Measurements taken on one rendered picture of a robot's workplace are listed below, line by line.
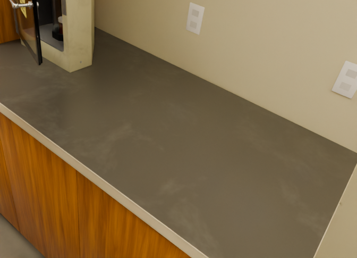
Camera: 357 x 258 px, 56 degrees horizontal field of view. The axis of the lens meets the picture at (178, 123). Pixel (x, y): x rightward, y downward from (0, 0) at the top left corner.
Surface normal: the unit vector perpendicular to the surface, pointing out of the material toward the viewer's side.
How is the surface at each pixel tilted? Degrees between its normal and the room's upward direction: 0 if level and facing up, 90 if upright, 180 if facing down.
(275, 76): 90
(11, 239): 0
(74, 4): 90
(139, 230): 90
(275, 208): 0
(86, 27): 90
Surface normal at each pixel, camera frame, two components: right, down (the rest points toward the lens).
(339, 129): -0.59, 0.40
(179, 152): 0.15, -0.80
